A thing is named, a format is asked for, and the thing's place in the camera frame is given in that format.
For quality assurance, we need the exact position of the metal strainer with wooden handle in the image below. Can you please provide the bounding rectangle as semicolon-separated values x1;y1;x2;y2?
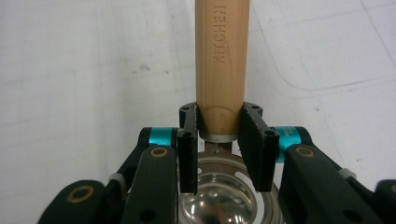
178;0;283;224

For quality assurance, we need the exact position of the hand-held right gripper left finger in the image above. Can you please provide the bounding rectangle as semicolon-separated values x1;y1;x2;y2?
148;102;200;196

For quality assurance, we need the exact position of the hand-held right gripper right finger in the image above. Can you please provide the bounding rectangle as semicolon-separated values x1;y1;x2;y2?
236;102;302;193

